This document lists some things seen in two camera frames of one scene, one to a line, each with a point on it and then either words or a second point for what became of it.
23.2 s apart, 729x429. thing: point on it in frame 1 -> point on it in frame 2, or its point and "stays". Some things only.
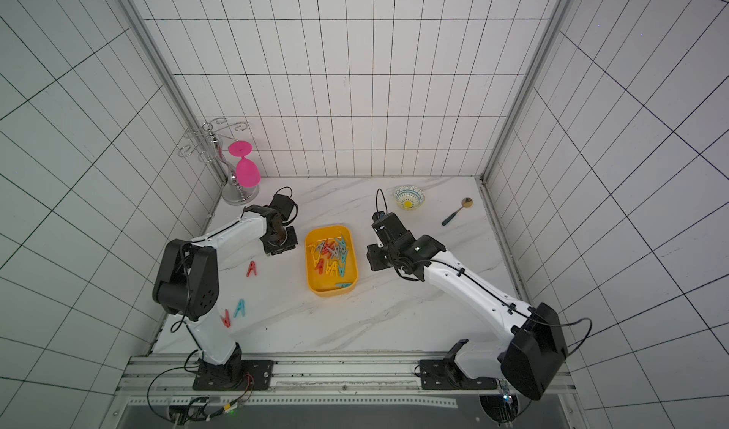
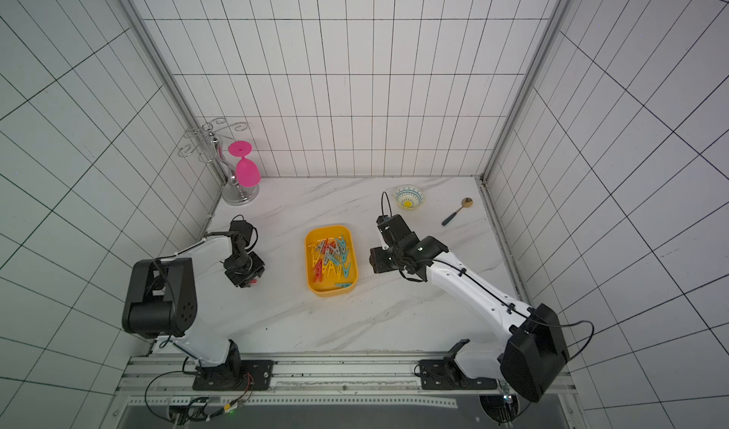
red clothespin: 327,246 stays
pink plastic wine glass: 247,173 stays
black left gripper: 290,244 -> 241,281
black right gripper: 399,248 stays
